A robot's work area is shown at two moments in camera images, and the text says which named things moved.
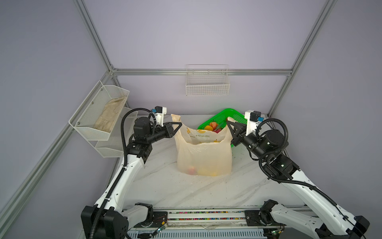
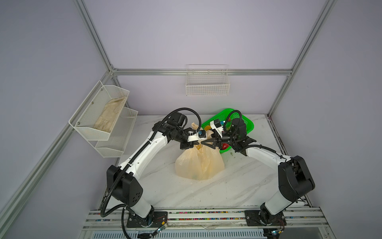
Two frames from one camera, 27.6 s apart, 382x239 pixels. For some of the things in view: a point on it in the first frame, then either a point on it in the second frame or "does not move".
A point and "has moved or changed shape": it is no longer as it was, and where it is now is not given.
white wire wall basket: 207,79 does not move
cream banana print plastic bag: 202,152 has moved or changed shape
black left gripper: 168,130 -> 188,145
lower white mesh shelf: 114,147 does not move
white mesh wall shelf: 98,114 does not move
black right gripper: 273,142 -> 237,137
